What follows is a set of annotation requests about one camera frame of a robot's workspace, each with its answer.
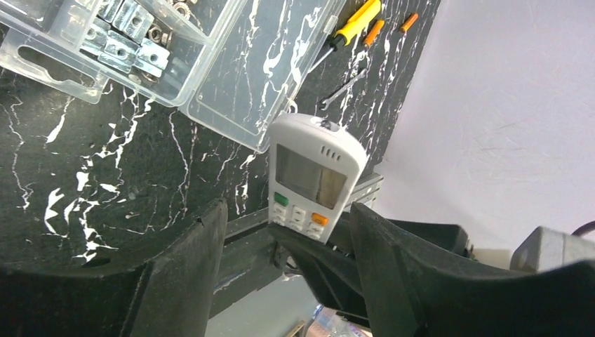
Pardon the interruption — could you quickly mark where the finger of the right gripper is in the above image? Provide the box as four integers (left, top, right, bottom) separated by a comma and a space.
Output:
389, 219, 470, 256
268, 224, 370, 326

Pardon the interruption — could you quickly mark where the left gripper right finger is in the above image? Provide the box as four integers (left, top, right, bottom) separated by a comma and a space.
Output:
350, 204, 594, 336

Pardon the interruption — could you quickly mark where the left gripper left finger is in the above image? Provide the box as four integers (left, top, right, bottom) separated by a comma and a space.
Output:
1, 199, 228, 336

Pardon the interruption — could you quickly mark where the white remote control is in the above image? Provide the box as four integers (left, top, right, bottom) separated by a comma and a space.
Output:
268, 114, 368, 244

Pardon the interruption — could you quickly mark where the small silver wrench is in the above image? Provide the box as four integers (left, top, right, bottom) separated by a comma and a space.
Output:
320, 68, 368, 111

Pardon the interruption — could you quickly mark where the orange battery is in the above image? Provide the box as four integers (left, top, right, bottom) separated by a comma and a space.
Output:
362, 19, 385, 49
399, 13, 419, 34

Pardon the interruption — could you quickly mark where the clear plastic parts box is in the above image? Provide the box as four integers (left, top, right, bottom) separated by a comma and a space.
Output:
1, 1, 344, 153

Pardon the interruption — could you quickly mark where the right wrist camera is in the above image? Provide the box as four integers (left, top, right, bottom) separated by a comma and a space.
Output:
509, 227, 594, 273

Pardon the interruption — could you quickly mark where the aluminium frame rail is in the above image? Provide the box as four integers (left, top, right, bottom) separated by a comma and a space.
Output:
344, 172, 384, 212

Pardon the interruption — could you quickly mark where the yellow handled screwdriver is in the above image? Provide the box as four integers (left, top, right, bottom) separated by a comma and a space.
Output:
307, 0, 382, 74

